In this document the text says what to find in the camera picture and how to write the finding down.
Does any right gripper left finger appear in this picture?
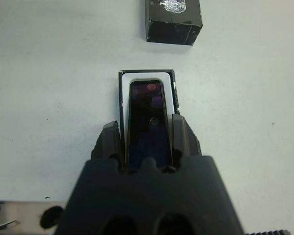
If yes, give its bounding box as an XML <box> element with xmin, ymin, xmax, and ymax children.
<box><xmin>91</xmin><ymin>120</ymin><xmax>126</xmax><ymax>162</ymax></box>

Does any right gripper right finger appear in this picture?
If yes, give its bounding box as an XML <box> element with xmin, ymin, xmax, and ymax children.
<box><xmin>170</xmin><ymin>114</ymin><xmax>203</xmax><ymax>162</ymax></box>

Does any slim black camera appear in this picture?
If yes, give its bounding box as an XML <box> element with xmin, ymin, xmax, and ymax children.
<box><xmin>125</xmin><ymin>79</ymin><xmax>174</xmax><ymax>171</ymax></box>

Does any black printed box lid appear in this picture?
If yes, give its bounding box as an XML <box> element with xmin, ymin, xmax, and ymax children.
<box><xmin>145</xmin><ymin>0</ymin><xmax>204</xmax><ymax>47</ymax></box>

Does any black box with white insert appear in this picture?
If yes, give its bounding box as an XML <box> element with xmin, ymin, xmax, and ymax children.
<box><xmin>118</xmin><ymin>69</ymin><xmax>181</xmax><ymax>165</ymax></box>

